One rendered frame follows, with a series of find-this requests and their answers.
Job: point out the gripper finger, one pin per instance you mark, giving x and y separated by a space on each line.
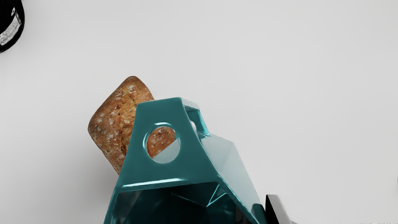
275 211

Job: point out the teal faceted mug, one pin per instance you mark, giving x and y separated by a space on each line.
199 168

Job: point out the brown crusty bread loaf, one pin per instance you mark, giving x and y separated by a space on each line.
115 124

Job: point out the black bottle with silver label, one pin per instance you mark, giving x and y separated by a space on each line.
9 25

